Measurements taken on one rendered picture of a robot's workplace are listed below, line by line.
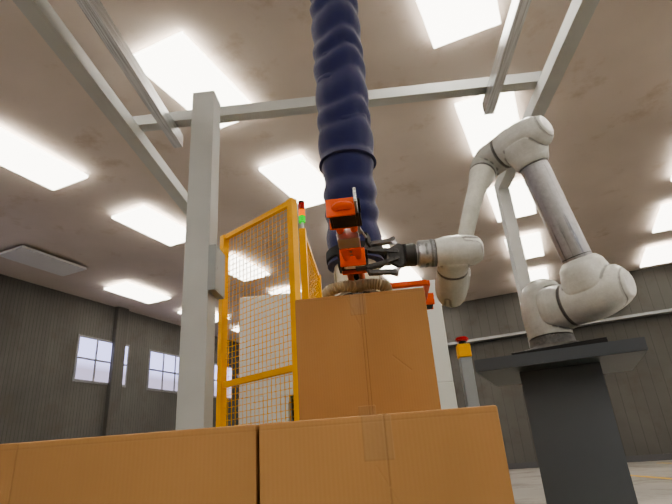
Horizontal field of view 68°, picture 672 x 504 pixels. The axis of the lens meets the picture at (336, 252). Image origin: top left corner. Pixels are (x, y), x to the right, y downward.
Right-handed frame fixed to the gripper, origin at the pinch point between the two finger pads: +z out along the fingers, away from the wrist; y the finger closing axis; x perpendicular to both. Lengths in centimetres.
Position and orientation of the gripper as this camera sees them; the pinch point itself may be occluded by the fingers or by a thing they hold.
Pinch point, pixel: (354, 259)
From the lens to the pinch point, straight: 161.9
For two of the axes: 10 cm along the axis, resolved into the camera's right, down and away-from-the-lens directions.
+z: -9.9, 0.9, 0.6
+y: 0.6, 9.2, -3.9
